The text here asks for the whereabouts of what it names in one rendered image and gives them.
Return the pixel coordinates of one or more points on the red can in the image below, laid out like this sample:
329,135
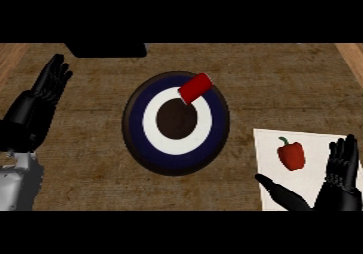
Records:
193,88

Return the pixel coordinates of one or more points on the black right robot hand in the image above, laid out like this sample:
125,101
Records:
338,188

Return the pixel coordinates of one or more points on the black appliance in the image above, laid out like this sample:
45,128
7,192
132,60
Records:
106,49

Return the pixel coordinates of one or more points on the round ringed placemat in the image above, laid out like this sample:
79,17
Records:
175,123

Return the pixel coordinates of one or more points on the red bell pepper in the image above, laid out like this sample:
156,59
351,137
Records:
290,155

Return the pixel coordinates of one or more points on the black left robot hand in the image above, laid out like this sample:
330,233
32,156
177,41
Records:
30,109

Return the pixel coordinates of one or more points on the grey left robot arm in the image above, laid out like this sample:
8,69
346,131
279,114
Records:
10,185

